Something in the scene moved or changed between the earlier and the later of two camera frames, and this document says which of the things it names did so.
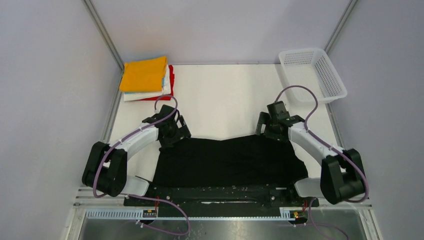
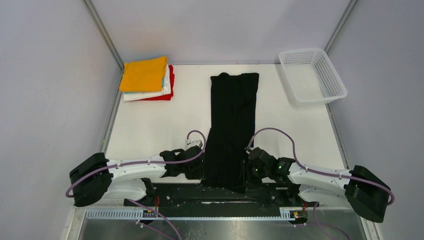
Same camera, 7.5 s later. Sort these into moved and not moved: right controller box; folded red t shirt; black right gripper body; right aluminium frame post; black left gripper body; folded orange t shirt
Moved: black right gripper body; black left gripper body
Not moved: right controller box; folded red t shirt; right aluminium frame post; folded orange t shirt
